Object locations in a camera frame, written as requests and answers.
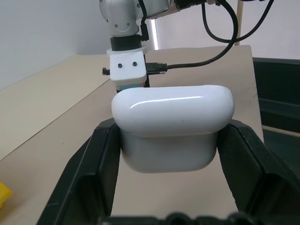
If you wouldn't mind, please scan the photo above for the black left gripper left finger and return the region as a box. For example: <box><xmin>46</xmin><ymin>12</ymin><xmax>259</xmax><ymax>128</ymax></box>
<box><xmin>37</xmin><ymin>118</ymin><xmax>123</xmax><ymax>225</ymax></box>

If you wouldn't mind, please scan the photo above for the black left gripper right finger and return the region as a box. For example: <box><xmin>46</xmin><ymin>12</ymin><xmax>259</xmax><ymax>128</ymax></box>
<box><xmin>216</xmin><ymin>119</ymin><xmax>300</xmax><ymax>225</ymax></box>

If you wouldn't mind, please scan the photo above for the white earbud charging case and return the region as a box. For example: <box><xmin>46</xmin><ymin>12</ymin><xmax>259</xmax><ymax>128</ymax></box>
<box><xmin>111</xmin><ymin>84</ymin><xmax>235</xmax><ymax>174</ymax></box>

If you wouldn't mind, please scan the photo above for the dark green plastic bin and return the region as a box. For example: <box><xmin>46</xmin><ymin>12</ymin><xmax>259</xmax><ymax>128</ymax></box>
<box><xmin>251</xmin><ymin>57</ymin><xmax>300</xmax><ymax>139</ymax></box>

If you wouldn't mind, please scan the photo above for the yellow plastic object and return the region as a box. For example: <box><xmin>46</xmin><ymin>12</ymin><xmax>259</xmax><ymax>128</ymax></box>
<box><xmin>0</xmin><ymin>180</ymin><xmax>13</xmax><ymax>210</ymax></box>

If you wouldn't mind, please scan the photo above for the light wooden stick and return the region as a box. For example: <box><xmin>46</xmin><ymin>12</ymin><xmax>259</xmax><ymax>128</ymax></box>
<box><xmin>236</xmin><ymin>0</ymin><xmax>242</xmax><ymax>47</ymax></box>

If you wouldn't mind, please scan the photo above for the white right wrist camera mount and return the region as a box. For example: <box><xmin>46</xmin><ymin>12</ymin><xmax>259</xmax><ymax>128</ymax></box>
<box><xmin>106</xmin><ymin>45</ymin><xmax>149</xmax><ymax>89</ymax></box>

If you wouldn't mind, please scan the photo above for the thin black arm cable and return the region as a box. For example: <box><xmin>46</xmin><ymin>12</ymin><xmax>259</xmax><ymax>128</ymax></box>
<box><xmin>140</xmin><ymin>0</ymin><xmax>150</xmax><ymax>43</ymax></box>

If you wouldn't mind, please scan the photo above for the black cable with plug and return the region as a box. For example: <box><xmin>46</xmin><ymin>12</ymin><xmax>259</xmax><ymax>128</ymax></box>
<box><xmin>146</xmin><ymin>0</ymin><xmax>275</xmax><ymax>76</ymax></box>

